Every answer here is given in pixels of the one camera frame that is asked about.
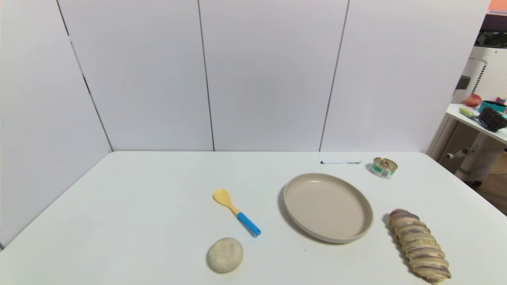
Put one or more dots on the small gold-lid tin can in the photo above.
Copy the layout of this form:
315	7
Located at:
385	166

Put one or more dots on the beige round plate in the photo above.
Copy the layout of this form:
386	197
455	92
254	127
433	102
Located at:
328	206

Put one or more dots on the white pen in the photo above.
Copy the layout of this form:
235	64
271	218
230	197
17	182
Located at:
340	162

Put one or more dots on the round pale bread bun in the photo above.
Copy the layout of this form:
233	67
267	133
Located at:
224	255

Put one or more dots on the long twisted striped bread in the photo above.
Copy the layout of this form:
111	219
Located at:
418	245

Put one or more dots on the green utensil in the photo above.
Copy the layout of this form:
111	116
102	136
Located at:
468	113

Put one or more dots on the red apple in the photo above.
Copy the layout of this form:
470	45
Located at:
473	100

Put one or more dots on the white side table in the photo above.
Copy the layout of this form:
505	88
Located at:
481	156

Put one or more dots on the black brush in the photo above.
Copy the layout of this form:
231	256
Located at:
492	119

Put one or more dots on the teal bowl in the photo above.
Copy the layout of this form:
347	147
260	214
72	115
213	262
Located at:
491	105

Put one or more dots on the white pegboard stand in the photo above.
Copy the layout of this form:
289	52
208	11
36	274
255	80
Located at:
493	75

